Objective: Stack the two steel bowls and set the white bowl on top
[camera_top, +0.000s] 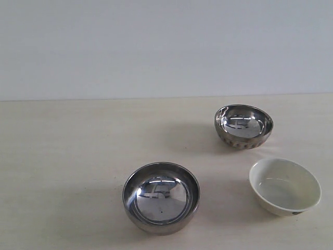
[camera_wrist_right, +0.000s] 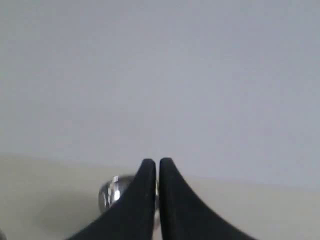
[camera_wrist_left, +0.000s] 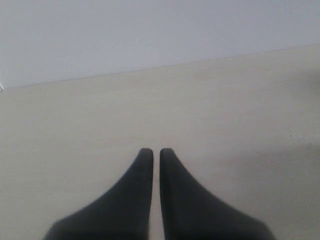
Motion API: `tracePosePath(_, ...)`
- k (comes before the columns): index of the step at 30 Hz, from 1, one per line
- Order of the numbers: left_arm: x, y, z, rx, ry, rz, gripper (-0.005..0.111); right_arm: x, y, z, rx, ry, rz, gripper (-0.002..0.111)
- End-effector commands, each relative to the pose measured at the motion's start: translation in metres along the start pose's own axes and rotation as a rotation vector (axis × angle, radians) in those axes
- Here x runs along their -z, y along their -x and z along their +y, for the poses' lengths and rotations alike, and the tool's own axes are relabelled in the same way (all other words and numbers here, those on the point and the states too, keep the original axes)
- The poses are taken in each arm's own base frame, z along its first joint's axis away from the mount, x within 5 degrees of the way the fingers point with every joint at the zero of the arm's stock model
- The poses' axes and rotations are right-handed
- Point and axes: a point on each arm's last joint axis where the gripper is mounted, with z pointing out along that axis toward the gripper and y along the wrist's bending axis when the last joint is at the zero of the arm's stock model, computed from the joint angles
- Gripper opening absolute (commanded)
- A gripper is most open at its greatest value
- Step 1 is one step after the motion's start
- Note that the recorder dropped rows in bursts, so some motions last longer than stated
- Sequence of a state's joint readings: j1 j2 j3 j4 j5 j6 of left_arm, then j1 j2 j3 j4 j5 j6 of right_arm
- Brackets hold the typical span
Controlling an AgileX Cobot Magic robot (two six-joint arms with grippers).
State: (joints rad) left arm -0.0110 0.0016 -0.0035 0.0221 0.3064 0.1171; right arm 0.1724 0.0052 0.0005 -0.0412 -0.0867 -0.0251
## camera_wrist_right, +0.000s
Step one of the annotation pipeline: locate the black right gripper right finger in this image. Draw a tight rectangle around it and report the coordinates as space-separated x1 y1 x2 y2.
159 157 252 240

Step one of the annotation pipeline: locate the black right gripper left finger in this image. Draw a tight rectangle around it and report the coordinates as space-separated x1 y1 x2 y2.
69 159 156 240

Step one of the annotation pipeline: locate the ribbed steel bowl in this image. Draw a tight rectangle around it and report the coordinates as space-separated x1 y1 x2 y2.
98 174 161 230

